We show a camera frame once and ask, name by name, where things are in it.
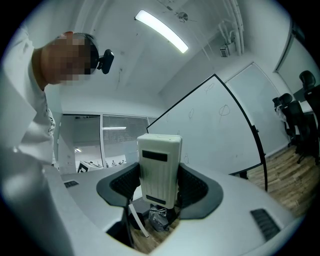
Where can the long ceiling light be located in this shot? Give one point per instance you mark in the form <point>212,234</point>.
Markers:
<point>162,31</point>

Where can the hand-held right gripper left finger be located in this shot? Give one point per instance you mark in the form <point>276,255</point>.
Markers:
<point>100,200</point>

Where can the black office chair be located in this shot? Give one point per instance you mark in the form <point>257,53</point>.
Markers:
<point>311,105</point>
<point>295,120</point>

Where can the white plastic block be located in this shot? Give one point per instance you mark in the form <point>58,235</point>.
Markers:
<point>160,170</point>

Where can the person's head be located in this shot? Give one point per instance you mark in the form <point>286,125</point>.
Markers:
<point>67,57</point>

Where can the white ceiling pipes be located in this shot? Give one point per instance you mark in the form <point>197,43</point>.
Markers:
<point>232,27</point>

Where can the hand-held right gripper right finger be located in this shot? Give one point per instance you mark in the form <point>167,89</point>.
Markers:
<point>225,220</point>

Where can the large white whiteboard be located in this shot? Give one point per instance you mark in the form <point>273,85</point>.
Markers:
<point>212,130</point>

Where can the black head camera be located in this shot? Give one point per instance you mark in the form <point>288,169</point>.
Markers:
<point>106,61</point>

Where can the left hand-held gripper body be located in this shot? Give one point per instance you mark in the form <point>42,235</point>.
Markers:
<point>87,167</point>

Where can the grey crumpled bag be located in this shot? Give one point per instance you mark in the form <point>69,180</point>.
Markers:
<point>158,218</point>

